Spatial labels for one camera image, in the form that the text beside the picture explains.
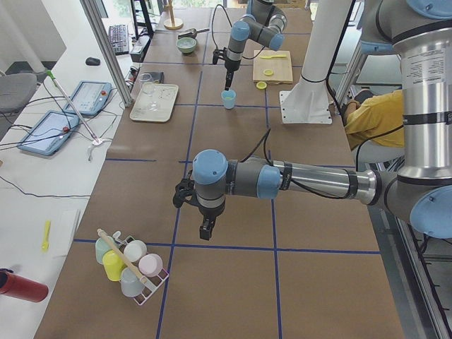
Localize cream bear tray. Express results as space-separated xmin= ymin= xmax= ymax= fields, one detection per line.
xmin=129 ymin=83 xmax=179 ymax=123

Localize green bowl of ice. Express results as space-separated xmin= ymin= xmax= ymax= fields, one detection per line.
xmin=176 ymin=37 xmax=197 ymax=54

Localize yellow cup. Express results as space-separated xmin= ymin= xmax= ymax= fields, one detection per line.
xmin=102 ymin=250 xmax=125 ymax=282

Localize light blue plastic cup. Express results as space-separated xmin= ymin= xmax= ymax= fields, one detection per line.
xmin=221 ymin=89 xmax=237 ymax=109

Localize yellow plastic spoon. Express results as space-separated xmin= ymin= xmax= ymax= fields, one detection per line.
xmin=41 ymin=220 xmax=51 ymax=252

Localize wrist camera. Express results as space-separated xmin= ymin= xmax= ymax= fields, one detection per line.
xmin=212 ymin=48 xmax=226 ymax=65
xmin=172 ymin=178 xmax=198 ymax=208

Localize wooden mug tree stand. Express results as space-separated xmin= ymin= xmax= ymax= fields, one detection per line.
xmin=163 ymin=0 xmax=184 ymax=30

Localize red bottle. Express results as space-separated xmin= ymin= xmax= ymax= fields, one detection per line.
xmin=1 ymin=269 xmax=49 ymax=303

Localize pale blue cup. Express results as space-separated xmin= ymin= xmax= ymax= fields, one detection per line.
xmin=120 ymin=267 xmax=144 ymax=297

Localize teach pendant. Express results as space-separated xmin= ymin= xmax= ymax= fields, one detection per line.
xmin=70 ymin=81 xmax=112 ymax=117
xmin=17 ymin=111 xmax=80 ymax=156

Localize yellow lemon slice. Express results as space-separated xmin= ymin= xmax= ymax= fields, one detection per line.
xmin=263 ymin=69 xmax=274 ymax=76

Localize aluminium frame post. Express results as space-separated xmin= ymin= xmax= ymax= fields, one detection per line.
xmin=80 ymin=0 xmax=133 ymax=107

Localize clear wine glass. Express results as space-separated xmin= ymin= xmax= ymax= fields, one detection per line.
xmin=139 ymin=73 xmax=159 ymax=112

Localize wooden stick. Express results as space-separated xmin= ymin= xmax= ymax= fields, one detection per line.
xmin=97 ymin=228 xmax=148 ymax=285

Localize person in yellow shirt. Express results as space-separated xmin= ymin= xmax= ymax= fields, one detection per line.
xmin=343 ymin=90 xmax=404 ymax=150

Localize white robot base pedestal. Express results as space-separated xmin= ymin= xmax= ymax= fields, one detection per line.
xmin=280 ymin=0 xmax=354 ymax=124

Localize black computer mouse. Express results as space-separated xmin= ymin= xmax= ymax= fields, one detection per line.
xmin=85 ymin=57 xmax=101 ymax=66

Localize wooden cutting board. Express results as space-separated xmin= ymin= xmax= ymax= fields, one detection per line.
xmin=253 ymin=50 xmax=293 ymax=84

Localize yellow lemon half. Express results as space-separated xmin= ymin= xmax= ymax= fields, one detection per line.
xmin=256 ymin=81 xmax=268 ymax=90

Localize white wire cup rack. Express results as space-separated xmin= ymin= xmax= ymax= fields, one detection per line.
xmin=112 ymin=231 xmax=169 ymax=306

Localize pink cup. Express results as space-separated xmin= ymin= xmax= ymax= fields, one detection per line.
xmin=138 ymin=254 xmax=163 ymax=277

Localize mint green cup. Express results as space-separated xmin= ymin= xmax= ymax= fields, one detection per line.
xmin=95 ymin=237 xmax=111 ymax=265

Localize yellow plastic knife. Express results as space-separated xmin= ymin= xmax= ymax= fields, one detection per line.
xmin=259 ymin=54 xmax=287 ymax=59

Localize black keyboard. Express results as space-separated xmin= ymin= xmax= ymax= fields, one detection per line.
xmin=108 ymin=24 xmax=129 ymax=55

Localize white paper sheets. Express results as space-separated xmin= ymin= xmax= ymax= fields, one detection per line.
xmin=49 ymin=209 xmax=81 ymax=257

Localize pink green rod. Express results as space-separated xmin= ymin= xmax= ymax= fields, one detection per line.
xmin=46 ymin=70 xmax=103 ymax=146

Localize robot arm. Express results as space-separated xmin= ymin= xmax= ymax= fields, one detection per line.
xmin=223 ymin=1 xmax=287 ymax=90
xmin=189 ymin=1 xmax=451 ymax=240

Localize white cup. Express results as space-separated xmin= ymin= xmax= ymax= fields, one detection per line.
xmin=124 ymin=240 xmax=147 ymax=263

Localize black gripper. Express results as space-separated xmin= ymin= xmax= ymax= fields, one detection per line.
xmin=198 ymin=206 xmax=224 ymax=241
xmin=225 ymin=59 xmax=241 ymax=90

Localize metal ice scoop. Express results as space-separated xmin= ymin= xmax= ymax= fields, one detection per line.
xmin=178 ymin=28 xmax=210 ymax=39

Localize far teach pendant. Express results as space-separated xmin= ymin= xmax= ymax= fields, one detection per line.
xmin=70 ymin=81 xmax=112 ymax=117

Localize near teach pendant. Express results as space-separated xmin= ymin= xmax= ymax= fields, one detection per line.
xmin=17 ymin=111 xmax=80 ymax=156

